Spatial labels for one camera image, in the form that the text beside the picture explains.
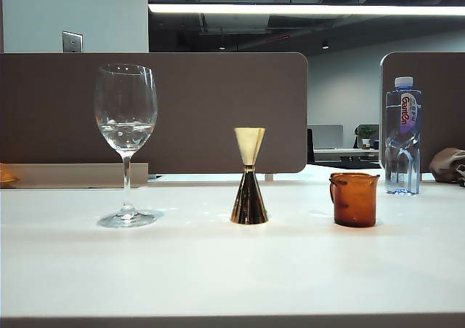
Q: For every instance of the black ceiling spotlight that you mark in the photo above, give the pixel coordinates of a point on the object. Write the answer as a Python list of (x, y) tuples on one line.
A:
[(325, 46)]

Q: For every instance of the small amber measuring cup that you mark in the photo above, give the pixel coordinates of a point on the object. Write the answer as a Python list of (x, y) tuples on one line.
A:
[(357, 204)]

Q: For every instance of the narrow brown desk partition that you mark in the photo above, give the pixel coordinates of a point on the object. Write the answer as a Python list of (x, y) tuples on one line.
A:
[(443, 88)]

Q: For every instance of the clear wine glass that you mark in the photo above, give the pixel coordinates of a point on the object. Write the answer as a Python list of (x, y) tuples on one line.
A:
[(125, 142)]

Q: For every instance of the grey wall switch plate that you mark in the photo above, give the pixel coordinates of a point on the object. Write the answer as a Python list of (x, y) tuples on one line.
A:
[(72, 41)]

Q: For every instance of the grey background desk screen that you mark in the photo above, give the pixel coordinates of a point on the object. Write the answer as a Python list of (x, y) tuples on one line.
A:
[(327, 137)]

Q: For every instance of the black office chair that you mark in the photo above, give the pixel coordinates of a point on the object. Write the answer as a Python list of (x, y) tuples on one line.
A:
[(310, 146)]

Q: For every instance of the wide brown desk partition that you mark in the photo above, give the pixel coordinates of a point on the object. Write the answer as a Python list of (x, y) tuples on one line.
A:
[(200, 99)]

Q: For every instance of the small green potted plant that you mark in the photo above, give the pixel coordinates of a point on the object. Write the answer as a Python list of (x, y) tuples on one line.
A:
[(366, 133)]

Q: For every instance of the clear plastic water bottle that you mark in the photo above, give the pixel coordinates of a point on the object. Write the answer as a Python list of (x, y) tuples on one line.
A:
[(403, 142)]

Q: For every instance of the white background desk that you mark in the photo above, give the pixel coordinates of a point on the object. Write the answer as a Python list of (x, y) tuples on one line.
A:
[(345, 153)]

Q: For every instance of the long white ceiling light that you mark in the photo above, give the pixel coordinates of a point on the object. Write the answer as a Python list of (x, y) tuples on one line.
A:
[(290, 9)]

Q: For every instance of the beige crumpled cloth bag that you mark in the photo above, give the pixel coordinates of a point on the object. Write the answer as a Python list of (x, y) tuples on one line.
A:
[(447, 164)]

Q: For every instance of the gold double-cone jigger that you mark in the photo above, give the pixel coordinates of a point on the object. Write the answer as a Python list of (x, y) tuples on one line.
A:
[(248, 204)]

